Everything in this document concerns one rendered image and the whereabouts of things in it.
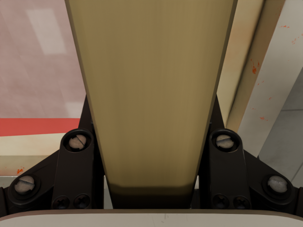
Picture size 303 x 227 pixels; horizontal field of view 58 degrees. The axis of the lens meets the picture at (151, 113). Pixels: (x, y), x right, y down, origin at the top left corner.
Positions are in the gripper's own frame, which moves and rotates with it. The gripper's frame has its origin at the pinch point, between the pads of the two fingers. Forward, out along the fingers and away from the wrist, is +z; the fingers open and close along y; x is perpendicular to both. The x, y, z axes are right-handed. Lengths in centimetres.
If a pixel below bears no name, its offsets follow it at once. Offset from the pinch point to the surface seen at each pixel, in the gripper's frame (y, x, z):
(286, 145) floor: 99, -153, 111
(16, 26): -12.5, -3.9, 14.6
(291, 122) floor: 92, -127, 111
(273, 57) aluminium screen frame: 10.5, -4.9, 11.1
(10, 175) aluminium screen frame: -19.8, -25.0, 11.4
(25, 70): -13.4, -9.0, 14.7
